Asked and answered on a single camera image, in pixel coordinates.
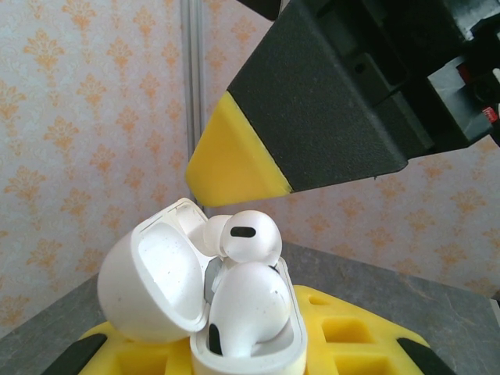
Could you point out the white earbud charging case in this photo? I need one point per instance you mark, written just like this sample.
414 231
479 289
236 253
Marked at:
129 281

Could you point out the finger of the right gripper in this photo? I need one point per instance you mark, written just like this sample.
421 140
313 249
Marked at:
312 117

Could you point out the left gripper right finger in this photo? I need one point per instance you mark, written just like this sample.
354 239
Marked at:
383 351

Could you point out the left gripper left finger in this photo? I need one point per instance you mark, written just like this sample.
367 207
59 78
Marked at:
148 359

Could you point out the aluminium right corner post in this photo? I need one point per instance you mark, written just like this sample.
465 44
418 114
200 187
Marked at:
194 78

